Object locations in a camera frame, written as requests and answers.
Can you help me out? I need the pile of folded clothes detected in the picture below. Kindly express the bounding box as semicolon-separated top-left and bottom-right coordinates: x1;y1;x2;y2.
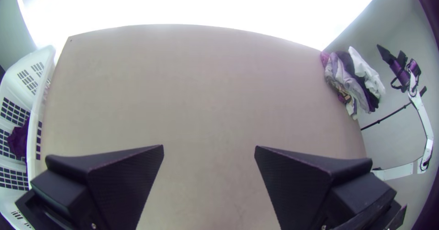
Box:
321;46;386;121

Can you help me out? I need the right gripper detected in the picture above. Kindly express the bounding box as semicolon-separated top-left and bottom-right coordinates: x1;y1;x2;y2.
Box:
389;50;412;93

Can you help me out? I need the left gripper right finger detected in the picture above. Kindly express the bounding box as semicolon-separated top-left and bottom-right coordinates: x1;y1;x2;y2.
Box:
254;145;397;230

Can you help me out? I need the white laundry basket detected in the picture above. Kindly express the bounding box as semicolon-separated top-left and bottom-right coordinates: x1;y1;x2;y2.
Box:
0;44;57;230

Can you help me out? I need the dark garment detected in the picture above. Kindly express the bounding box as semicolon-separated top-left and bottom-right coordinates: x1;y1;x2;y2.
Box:
6;120;31;159

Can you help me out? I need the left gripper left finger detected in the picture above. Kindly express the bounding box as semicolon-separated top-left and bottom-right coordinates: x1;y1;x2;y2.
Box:
30;144;165;230

